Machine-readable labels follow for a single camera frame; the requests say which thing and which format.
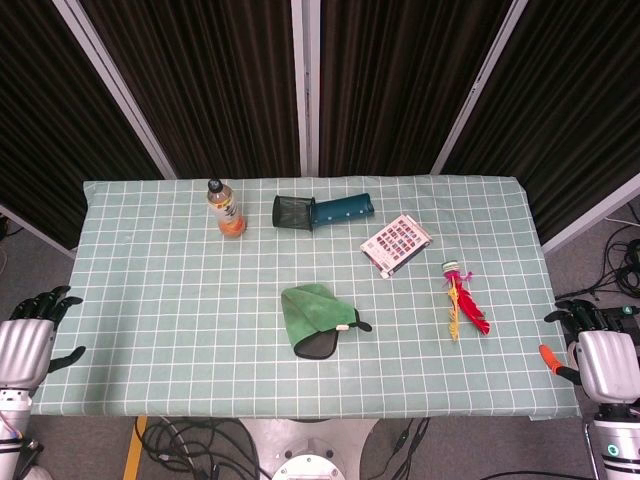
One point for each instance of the yellow floor tape strip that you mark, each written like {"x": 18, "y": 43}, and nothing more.
{"x": 134, "y": 450}

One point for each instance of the white printed card box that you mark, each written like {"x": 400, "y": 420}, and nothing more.
{"x": 397, "y": 242}

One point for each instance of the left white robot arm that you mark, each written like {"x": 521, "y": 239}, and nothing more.
{"x": 12, "y": 425}

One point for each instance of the teal cylindrical tube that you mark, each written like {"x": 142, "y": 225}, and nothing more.
{"x": 345, "y": 207}

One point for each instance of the dark curtain partition panel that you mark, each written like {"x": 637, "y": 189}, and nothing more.
{"x": 210, "y": 90}
{"x": 575, "y": 110}
{"x": 60, "y": 125}
{"x": 400, "y": 85}

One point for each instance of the red yellow feather shuttlecock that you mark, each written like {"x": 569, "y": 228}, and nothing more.
{"x": 467, "y": 305}

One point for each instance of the green cloth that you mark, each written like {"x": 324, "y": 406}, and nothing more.
{"x": 310, "y": 315}

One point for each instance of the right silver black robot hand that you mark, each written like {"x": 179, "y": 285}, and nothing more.
{"x": 610, "y": 365}

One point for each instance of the orange tea plastic bottle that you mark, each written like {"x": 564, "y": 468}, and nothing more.
{"x": 227, "y": 212}

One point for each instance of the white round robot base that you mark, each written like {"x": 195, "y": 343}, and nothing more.
{"x": 310, "y": 450}

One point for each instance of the black mesh pen cup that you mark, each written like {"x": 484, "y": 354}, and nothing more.
{"x": 292, "y": 212}

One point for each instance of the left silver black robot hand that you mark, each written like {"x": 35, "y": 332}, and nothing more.
{"x": 25, "y": 350}

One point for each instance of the green checked tablecloth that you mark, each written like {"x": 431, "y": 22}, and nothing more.
{"x": 150, "y": 300}

